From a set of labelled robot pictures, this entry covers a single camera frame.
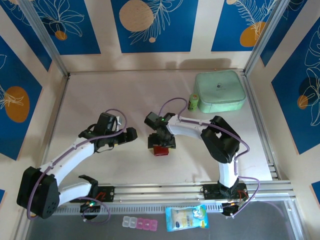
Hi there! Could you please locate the blue white snack packet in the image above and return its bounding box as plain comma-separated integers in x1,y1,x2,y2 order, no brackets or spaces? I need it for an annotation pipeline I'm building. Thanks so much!
165,204,210,232

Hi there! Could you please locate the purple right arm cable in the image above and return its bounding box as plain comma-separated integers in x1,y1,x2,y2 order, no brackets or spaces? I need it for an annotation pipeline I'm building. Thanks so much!
159,97,287,218

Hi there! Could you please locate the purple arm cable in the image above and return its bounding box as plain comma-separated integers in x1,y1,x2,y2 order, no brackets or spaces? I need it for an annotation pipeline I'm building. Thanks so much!
26,108,130,225
159,97,287,218

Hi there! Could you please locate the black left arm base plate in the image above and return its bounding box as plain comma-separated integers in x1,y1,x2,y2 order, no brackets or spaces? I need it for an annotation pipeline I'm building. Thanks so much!
96,185,116,202

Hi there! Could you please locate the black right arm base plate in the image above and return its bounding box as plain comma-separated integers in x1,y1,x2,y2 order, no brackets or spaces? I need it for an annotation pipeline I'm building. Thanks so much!
202,183,249,201

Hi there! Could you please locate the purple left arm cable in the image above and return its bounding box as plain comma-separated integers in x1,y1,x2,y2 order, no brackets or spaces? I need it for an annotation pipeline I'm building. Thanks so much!
26,108,130,225

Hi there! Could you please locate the pink white pill organizer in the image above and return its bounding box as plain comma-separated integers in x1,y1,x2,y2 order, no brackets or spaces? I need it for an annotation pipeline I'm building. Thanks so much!
122,216,159,231

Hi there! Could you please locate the wide aluminium rail beam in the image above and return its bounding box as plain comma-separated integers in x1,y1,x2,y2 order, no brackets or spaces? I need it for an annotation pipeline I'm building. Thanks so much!
53,181,297,215

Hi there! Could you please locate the aluminium frame post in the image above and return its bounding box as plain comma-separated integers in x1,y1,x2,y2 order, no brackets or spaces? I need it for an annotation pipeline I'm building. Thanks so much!
243,0,288,76
18,0,71,77

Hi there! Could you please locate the small green bottle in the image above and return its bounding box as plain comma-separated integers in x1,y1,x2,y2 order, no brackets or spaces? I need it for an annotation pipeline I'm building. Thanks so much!
187,93,200,113

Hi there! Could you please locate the mint green zip case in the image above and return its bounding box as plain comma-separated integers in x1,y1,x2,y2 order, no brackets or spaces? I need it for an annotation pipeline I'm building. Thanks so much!
194,70,247,114

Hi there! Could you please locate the red card holder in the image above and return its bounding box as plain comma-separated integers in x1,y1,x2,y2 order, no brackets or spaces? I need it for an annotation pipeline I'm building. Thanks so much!
152,146,171,158

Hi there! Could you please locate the aluminium side rail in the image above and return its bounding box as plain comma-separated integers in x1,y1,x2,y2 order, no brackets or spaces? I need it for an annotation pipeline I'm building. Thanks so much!
240,70,280,181

